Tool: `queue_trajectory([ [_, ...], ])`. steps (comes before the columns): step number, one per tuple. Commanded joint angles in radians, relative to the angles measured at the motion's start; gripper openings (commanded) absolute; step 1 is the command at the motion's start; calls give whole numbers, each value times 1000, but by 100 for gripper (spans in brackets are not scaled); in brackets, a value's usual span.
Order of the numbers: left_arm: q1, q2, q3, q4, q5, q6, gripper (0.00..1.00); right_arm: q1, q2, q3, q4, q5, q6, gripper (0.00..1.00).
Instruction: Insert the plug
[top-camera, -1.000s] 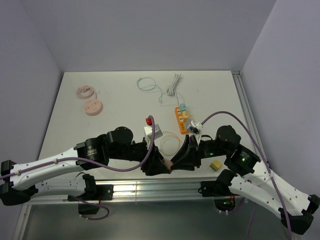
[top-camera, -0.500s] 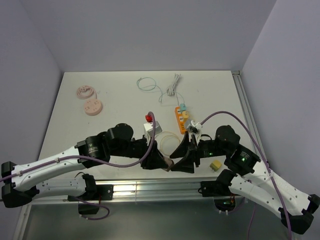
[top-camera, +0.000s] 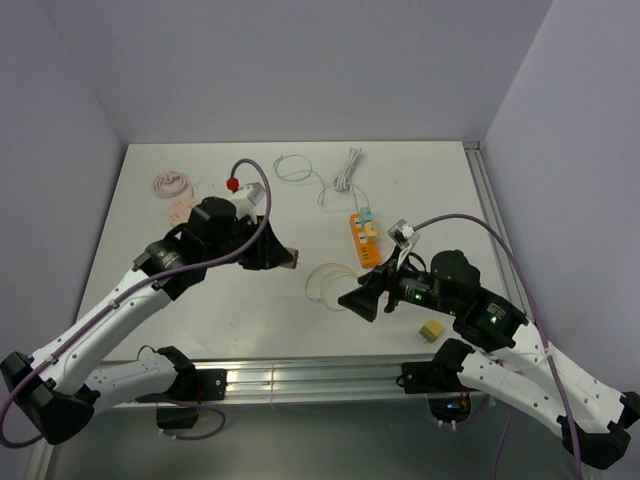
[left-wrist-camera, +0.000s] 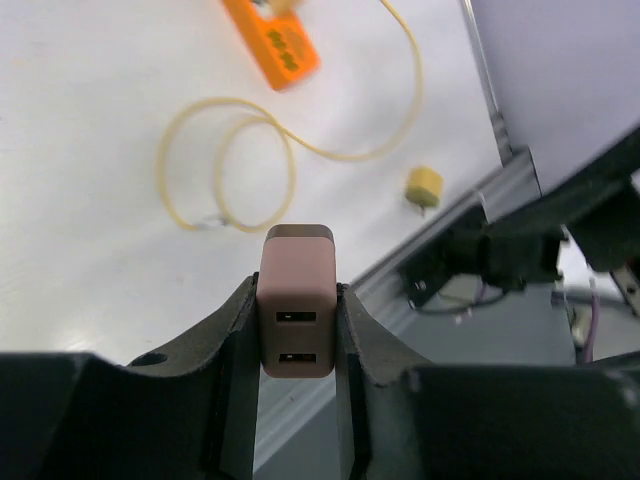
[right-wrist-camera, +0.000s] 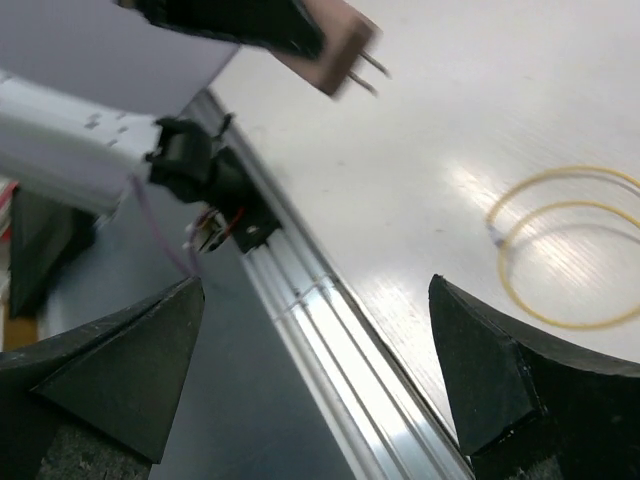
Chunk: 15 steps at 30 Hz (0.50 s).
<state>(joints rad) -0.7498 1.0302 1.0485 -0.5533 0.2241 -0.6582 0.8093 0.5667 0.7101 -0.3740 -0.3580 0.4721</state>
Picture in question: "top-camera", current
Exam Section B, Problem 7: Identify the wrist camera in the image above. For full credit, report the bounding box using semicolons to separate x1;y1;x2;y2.
387;219;420;264
226;177;266;223

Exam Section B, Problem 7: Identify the aluminium front rail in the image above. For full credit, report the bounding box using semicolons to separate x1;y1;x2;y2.
49;349;574;411

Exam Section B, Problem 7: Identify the teal plug adapter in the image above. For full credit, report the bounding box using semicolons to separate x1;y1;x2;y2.
357;207;373;225

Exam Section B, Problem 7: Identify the dark yellow plug adapter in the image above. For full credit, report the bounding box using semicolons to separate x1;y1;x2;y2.
419;319;445;343

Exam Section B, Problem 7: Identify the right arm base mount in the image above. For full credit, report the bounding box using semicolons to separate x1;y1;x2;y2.
395;361;472;423

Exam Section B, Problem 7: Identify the white power strip cord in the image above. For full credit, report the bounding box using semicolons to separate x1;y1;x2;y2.
332;145;365;194

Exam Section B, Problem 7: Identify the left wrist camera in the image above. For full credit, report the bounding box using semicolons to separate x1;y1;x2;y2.
226;177;266;223

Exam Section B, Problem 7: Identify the aluminium side rail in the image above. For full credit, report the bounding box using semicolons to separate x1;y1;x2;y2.
462;141;528;310

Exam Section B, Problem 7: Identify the orange power strip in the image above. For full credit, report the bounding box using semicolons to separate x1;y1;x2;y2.
349;213;382;269

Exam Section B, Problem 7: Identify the pink plug adapter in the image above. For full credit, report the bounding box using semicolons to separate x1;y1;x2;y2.
286;248;299;269

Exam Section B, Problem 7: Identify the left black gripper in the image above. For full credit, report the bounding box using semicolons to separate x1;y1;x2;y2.
205;215;293;270

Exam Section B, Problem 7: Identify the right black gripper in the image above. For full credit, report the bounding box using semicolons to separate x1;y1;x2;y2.
336;244;457;320

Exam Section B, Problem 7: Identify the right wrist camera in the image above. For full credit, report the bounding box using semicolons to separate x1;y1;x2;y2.
387;219;420;264

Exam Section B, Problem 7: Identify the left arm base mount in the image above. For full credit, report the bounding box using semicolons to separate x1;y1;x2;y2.
155;369;227;441

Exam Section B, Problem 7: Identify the teal charging cable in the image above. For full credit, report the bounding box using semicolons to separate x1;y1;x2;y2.
272;153;369;211

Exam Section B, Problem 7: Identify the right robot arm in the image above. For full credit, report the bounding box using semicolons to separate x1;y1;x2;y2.
338;250;639;470

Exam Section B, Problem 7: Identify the yellow charging cable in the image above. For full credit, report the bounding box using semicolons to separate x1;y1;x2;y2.
305;234;401;312

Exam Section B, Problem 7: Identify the pink round power socket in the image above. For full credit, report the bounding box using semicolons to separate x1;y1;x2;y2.
152;171;200;227

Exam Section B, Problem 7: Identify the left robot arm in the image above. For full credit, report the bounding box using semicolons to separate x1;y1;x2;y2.
1;197;298;445

